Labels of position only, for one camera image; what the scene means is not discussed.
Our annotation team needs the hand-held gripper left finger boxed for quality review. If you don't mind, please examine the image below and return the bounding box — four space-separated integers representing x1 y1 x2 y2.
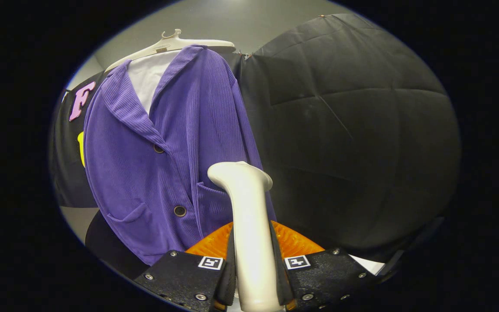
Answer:
135 222 238 312

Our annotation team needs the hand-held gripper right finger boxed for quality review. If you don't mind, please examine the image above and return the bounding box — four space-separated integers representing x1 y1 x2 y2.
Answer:
269 220 382 312

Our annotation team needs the white garment steamer head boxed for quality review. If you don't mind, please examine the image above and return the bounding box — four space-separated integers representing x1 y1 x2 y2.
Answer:
207 162 273 312

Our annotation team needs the purple corduroy jacket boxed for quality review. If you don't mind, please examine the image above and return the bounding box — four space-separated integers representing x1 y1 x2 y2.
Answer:
84 45 277 266

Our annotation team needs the white shirt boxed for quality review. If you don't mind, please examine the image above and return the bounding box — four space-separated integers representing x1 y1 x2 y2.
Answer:
127 50 181 114

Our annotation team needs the white plastic clothes hanger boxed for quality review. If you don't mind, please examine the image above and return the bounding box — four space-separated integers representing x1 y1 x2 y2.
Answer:
104 29 236 72

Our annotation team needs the white flat sheet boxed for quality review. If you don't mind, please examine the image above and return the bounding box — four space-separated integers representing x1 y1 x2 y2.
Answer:
349 254 386 276

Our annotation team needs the grey cabinet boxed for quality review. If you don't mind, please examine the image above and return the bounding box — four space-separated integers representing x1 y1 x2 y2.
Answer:
59 206 101 244

